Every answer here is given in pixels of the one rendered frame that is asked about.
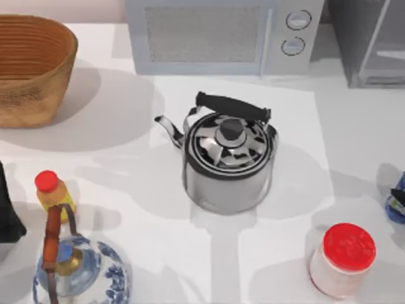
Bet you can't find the white jar with red lid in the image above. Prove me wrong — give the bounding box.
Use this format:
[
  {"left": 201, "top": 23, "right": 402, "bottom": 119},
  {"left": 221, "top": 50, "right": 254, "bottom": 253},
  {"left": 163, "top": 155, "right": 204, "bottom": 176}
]
[{"left": 309, "top": 222, "right": 378, "bottom": 300}]

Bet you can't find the yellow bottle with red cap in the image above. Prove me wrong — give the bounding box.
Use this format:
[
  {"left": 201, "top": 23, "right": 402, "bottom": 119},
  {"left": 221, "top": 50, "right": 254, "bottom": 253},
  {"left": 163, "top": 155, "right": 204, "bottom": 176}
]
[{"left": 34, "top": 170, "right": 78, "bottom": 224}]

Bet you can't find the woven brown basket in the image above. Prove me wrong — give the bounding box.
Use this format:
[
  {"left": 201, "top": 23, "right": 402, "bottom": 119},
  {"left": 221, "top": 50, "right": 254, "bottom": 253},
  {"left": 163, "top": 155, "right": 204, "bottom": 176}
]
[{"left": 0, "top": 15, "right": 79, "bottom": 129}]

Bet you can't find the pale microwave oven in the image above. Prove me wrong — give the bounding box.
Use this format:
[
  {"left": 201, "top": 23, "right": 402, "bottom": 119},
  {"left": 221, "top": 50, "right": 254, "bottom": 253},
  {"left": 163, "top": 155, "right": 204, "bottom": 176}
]
[{"left": 123, "top": 0, "right": 325, "bottom": 77}]

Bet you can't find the silver kettle with black handle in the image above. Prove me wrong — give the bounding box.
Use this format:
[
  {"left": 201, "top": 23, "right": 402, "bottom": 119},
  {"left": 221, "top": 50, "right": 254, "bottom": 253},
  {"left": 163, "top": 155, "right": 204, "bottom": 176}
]
[{"left": 154, "top": 91, "right": 280, "bottom": 216}]

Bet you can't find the microwave knob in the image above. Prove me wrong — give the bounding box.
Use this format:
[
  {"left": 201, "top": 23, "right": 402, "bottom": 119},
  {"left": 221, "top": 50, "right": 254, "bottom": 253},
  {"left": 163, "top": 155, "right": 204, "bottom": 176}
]
[
  {"left": 285, "top": 9, "right": 312, "bottom": 30},
  {"left": 280, "top": 35, "right": 306, "bottom": 58}
]

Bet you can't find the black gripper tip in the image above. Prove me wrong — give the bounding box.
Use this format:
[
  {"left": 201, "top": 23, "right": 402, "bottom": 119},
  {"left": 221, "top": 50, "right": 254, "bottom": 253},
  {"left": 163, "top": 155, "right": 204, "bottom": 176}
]
[{"left": 0, "top": 161, "right": 27, "bottom": 245}]

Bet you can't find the blue and white teapot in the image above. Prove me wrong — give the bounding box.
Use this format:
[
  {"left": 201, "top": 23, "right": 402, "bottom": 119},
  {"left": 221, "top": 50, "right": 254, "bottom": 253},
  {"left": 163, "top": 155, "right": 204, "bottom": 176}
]
[{"left": 32, "top": 204, "right": 131, "bottom": 304}]

